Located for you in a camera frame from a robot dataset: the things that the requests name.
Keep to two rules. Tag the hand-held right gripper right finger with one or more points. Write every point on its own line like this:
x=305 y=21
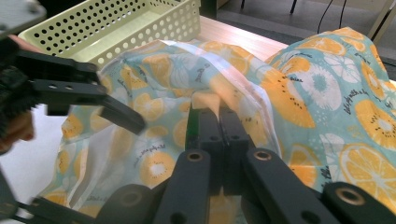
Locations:
x=235 y=140

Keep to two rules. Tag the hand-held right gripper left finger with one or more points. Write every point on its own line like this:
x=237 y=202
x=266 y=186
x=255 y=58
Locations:
x=214 y=140

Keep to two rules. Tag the cream perforated plastic basket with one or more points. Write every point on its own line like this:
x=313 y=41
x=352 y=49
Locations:
x=124 y=34

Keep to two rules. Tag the fruit print cloth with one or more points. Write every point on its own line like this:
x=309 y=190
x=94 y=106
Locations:
x=311 y=93

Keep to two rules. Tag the beige metal stand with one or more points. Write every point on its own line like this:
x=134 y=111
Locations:
x=381 y=21

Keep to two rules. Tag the dark post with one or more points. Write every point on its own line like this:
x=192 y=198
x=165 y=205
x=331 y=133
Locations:
x=208 y=7

